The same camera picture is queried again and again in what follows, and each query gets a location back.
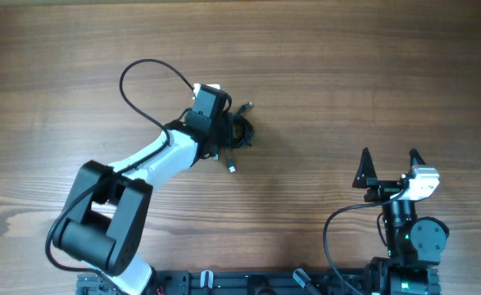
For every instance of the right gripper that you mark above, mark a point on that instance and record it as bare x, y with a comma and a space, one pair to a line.
366, 178

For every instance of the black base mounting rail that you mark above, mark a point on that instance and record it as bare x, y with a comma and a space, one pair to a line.
350, 281

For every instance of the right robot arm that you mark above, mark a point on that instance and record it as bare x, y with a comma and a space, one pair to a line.
415, 244

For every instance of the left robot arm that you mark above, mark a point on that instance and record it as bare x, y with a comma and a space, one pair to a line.
102, 221

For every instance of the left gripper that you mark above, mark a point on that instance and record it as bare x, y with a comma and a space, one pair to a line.
225, 133

